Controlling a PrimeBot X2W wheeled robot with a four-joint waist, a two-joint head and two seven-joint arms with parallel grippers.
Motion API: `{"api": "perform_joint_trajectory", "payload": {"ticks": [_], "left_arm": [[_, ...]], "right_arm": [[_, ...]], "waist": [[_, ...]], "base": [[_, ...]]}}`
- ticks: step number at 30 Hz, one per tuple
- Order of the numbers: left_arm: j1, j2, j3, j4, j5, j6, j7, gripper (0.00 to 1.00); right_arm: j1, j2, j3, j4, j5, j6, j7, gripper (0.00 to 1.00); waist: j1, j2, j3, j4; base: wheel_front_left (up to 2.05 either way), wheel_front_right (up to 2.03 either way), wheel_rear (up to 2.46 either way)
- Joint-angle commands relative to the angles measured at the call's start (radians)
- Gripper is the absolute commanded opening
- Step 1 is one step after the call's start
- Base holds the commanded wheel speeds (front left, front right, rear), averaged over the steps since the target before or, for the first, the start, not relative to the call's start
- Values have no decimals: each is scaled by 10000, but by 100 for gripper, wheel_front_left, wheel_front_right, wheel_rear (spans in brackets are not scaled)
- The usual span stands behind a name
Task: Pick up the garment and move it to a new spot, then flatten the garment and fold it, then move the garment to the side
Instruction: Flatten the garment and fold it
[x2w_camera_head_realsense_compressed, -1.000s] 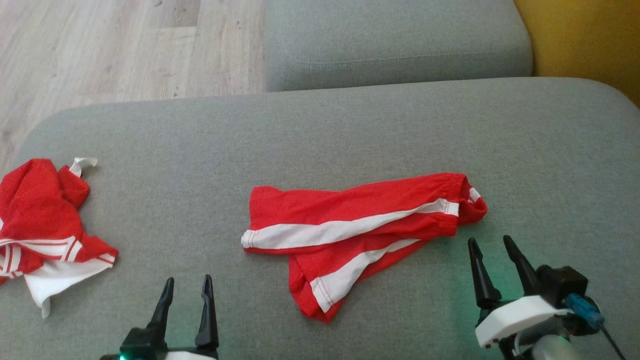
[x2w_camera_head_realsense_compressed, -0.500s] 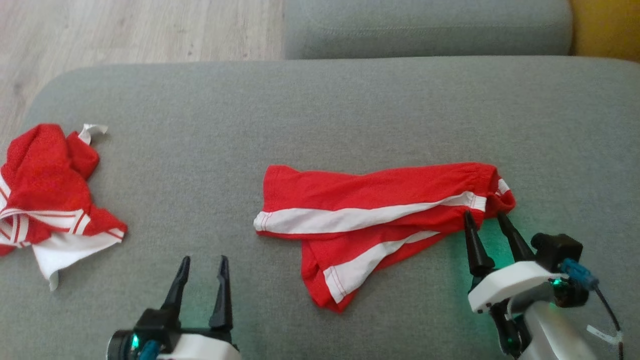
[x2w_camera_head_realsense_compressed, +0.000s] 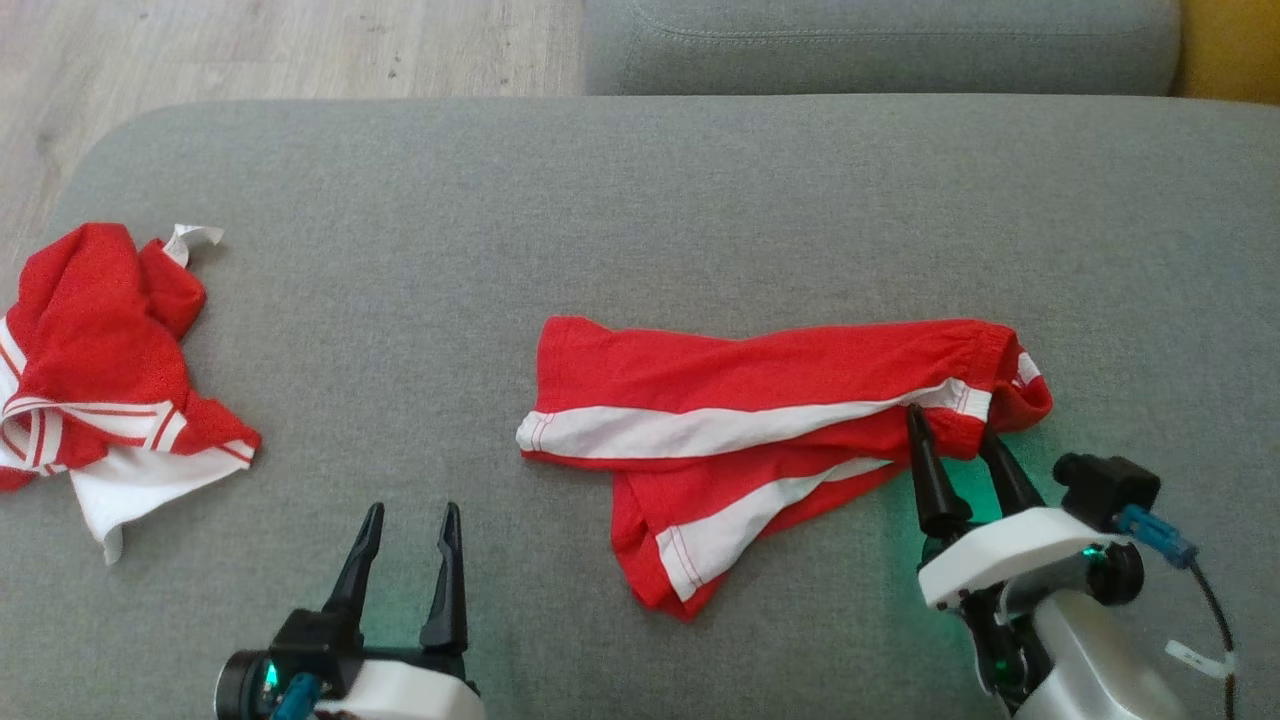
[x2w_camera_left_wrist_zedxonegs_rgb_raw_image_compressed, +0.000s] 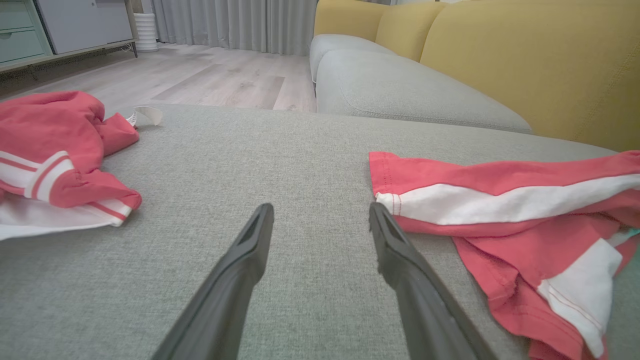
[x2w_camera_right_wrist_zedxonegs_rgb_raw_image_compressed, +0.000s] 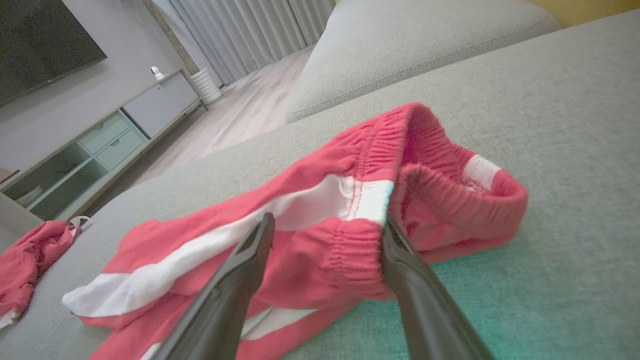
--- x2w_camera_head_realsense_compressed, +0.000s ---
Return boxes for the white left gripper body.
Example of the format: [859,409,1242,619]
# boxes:
[270,608,487,720]

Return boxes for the blue right cable connector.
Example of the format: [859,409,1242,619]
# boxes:
[1114,505,1199,571]

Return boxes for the red shorts with white stripes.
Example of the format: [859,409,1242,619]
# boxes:
[515,315,1054,623]

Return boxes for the grey stitched sofa back cushion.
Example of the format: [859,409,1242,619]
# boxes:
[582,0,1183,98]

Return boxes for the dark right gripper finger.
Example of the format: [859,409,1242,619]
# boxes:
[905,404,974,542]
[978,428,1047,518]

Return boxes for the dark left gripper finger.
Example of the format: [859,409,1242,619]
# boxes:
[419,502,470,658]
[322,502,386,623]

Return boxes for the blue cable connector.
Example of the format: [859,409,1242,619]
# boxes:
[268,672,323,720]
[1114,505,1199,571]

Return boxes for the large grey sofa seat cushion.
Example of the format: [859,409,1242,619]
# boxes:
[0,95,1280,720]

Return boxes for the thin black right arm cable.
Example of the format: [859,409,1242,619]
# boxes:
[1185,560,1243,720]

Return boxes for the blue left cable connector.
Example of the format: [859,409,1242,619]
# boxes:
[268,672,323,720]

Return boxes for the red white striped shirt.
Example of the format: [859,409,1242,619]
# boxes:
[0,222,263,567]

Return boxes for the white cable tie tag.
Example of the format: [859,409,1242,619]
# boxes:
[1164,640,1239,681]

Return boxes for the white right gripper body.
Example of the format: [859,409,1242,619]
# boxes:
[917,505,1147,713]

